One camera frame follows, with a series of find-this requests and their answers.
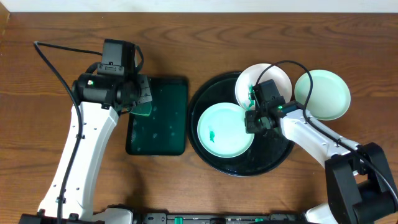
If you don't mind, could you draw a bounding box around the pale green plate front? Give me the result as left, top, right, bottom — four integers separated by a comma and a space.
197, 103, 254, 159

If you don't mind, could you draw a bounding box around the pale green plate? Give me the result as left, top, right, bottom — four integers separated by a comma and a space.
197, 103, 254, 159
307, 69, 351, 121

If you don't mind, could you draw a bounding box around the round black serving tray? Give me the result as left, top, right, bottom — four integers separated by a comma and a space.
187, 72, 294, 177

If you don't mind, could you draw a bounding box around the black rectangular water tray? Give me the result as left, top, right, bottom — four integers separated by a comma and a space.
125, 78, 188, 156

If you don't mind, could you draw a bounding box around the green scrubbing sponge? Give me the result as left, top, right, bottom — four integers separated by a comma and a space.
130, 102, 152, 116

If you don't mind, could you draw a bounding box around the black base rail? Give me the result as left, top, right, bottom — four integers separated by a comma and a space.
127, 212, 308, 224

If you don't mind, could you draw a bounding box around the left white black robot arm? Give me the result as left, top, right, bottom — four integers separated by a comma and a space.
19, 73, 152, 224

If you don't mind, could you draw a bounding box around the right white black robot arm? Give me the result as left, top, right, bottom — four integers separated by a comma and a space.
245, 101, 397, 223

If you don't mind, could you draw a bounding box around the white plate green stain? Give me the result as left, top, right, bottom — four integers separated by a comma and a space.
234, 63, 292, 110

